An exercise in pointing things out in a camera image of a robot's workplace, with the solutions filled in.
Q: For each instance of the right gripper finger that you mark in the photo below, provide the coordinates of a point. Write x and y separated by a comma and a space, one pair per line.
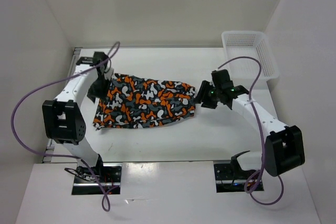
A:
210, 104
203, 91

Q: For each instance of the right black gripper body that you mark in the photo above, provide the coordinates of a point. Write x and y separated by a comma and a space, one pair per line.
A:
217, 91

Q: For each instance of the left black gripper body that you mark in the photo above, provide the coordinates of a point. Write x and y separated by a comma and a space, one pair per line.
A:
100, 87

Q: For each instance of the orange camouflage shorts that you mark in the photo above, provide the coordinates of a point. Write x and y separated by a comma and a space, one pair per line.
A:
137, 103

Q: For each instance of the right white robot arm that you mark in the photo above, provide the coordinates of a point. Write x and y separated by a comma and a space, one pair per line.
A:
282, 148

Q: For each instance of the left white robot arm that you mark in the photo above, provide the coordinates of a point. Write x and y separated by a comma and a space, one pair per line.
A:
86, 72

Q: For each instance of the white perforated plastic basket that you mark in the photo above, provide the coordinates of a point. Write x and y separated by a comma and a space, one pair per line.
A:
252, 44

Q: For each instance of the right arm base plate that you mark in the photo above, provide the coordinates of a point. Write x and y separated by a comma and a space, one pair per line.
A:
226, 181

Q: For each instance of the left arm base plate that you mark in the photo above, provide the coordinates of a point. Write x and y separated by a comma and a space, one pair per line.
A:
85, 184

